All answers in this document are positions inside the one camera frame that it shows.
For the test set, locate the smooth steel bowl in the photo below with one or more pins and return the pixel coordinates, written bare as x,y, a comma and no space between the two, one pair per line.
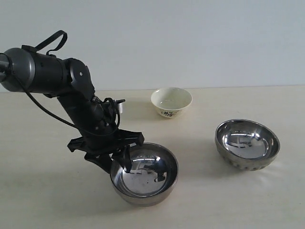
151,179

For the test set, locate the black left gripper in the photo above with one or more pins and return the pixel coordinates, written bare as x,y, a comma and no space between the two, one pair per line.
98,147

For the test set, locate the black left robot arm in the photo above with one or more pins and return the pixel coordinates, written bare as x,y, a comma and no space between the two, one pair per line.
69,81

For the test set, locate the cream floral ceramic bowl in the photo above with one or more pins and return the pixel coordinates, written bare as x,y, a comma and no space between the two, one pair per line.
171,102

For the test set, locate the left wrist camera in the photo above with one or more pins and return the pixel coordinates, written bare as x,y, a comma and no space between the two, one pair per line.
119,105

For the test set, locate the ribbed steel bowl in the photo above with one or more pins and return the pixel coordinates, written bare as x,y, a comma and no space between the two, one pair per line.
245,144

